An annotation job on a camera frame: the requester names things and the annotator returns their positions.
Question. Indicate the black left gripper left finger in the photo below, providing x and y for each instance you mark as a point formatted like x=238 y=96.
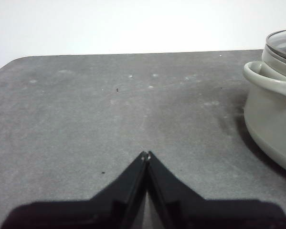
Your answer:
x=104 y=212

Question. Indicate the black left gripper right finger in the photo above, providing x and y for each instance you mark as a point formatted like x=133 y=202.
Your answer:
x=193 y=212

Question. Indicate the glass lid with green knob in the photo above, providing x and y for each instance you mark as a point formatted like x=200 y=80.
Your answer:
x=283 y=43

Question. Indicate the pale green electric pot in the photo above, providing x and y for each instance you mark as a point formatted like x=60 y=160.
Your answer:
x=264 y=114

